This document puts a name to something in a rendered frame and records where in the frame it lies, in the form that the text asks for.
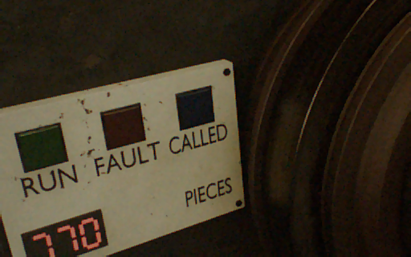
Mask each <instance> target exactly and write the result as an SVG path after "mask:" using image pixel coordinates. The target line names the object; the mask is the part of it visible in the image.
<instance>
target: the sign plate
mask: <svg viewBox="0 0 411 257"><path fill-rule="evenodd" d="M205 89H210V97H211V104H212V109H213V116H214V120H211V121H208V122H205V123H201V124H197V125H195V126H189V127H188V128H182V120H181V110H180V105H179V96H181V95H184V94H186V95H187V94H190V93H192V92H199V91H201V90H205ZM136 106H138V107H139V108H140V118H141V123H142V131H143V135H144V139H142V140H139V141H134V142H132V143H129V144H126V145H120V146H117V147H113V148H110V147H109V143H108V134H107V130H106V126H105V120H104V114H106V113H109V112H115V111H119V110H124V109H127V108H134V107H136ZM53 126H59V133H60V136H61V142H62V145H63V150H64V155H65V158H66V161H61V162H59V163H55V164H51V165H47V166H42V167H39V168H37V169H31V170H27V169H26V164H25V160H24V157H23V155H22V148H21V145H20V142H19V137H18V135H19V134H25V133H29V132H32V131H37V130H40V129H47V128H50V127H53ZM244 206H245V202H244V194H243V186H242V166H241V158H240V151H239V136H238V122H237V108H236V100H235V93H234V72H233V64H232V63H231V62H229V61H228V60H218V61H215V62H212V63H204V64H201V65H195V66H192V67H187V68H182V69H179V70H176V71H168V72H166V73H160V74H156V75H149V76H146V77H143V78H139V79H134V80H129V81H124V82H121V83H118V84H110V85H108V86H102V87H98V88H91V89H88V90H85V91H81V92H74V93H71V94H65V95H62V96H54V97H51V98H48V99H42V100H38V101H35V102H29V103H26V104H18V105H15V106H12V107H6V108H1V109H0V213H1V216H2V221H3V224H4V227H5V231H6V234H7V239H8V241H9V244H10V249H11V252H12V254H13V257H51V254H50V252H49V248H53V251H54V256H55V257H104V256H106V255H111V254H113V253H115V252H118V251H122V250H123V249H127V248H129V247H134V246H136V245H138V244H139V243H144V242H147V241H149V240H152V239H154V238H159V237H161V236H162V235H167V234H169V233H171V232H174V231H177V230H181V229H183V228H185V227H188V226H192V225H193V224H198V223H200V222H204V221H205V220H208V219H210V218H215V217H216V216H220V215H222V214H225V213H229V212H231V211H232V210H237V209H239V208H243V207H244ZM90 218H93V220H96V219H97V222H98V225H99V230H96V229H95V225H94V222H93V221H92V222H86V223H84V224H83V223H82V221H83V220H88V219H90ZM82 224H83V230H84V234H83V235H82V234H80V230H79V225H82ZM64 226H70V228H68V229H66V230H63V231H60V232H58V228H62V227H64ZM72 227H74V232H75V237H74V238H72V236H71V228H72ZM98 232H99V233H100V237H101V242H98V239H97V237H96V233H98ZM44 233H45V235H46V236H47V235H50V238H51V245H49V246H48V244H47V237H42V238H40V239H36V240H34V238H33V237H35V236H37V235H42V234H44ZM82 237H85V239H86V242H87V245H88V246H89V245H91V244H94V243H98V246H96V247H92V248H90V249H88V248H87V247H83V242H82ZM74 240H76V242H77V244H78V248H79V250H75V248H74V242H73V241H74Z"/></svg>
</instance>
